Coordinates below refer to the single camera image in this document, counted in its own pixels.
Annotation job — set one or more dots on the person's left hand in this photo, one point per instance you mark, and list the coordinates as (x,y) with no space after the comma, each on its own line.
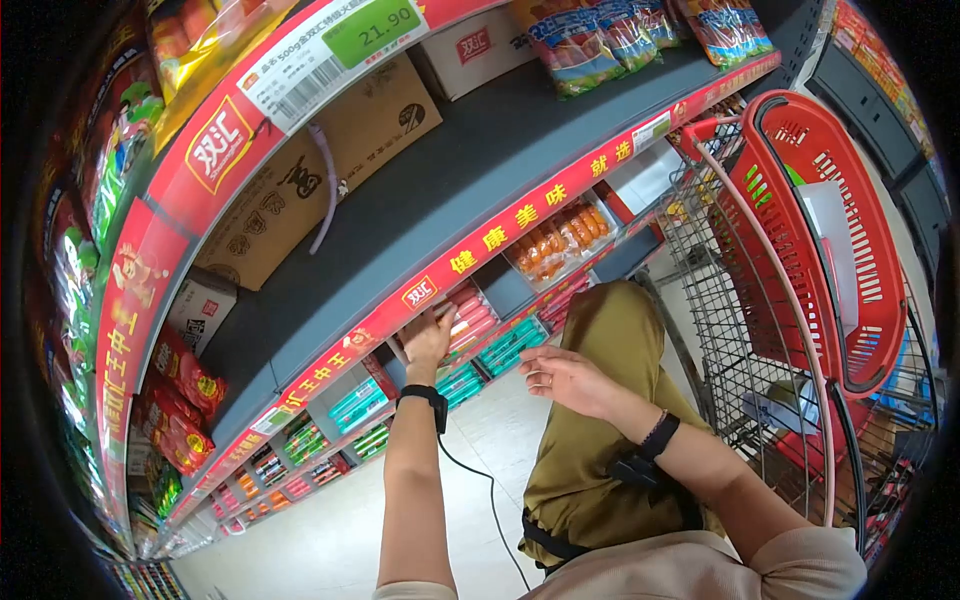
(421,352)

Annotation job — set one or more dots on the person's right hand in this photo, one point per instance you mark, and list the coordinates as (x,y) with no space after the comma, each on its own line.
(581,384)

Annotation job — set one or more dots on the person's left fingers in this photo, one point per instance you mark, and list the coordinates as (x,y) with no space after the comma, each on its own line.
(417,322)

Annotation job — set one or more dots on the person's left thumb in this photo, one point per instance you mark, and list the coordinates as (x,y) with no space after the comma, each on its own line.
(448,321)

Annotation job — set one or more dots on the person's right fingers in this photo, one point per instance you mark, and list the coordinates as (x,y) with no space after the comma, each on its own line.
(541,369)

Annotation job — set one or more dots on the black wrist band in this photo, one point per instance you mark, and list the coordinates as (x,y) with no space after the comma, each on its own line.
(424,393)
(661,435)

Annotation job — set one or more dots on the person's legs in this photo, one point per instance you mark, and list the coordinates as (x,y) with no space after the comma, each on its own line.
(607,420)

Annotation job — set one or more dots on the full shop shelf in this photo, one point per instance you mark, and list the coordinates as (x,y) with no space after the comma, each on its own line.
(870,105)
(420,187)

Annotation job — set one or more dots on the person's body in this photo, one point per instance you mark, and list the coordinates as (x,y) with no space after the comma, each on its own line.
(675,570)

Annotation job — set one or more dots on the red plastic shopping basket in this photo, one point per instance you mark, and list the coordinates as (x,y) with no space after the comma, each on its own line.
(787,255)

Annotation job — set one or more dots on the white flat packet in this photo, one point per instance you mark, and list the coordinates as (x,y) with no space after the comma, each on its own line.
(832,232)

